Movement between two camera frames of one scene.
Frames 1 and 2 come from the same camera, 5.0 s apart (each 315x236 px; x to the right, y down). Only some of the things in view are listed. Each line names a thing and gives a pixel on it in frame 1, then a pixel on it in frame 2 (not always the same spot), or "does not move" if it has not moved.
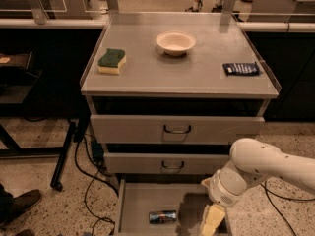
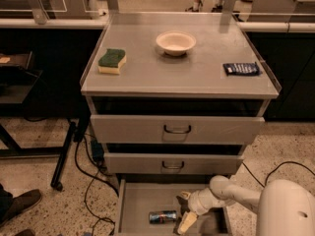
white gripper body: (220, 191) -> (196, 203)
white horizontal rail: (30, 23) does not move
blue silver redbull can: (160, 216) does not move
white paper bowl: (175, 42) does not move
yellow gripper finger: (212, 217) -> (188, 219)
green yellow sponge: (112, 61) does not move
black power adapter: (97, 152) does not move
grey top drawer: (157, 129) does not move
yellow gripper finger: (206, 182) -> (185, 195)
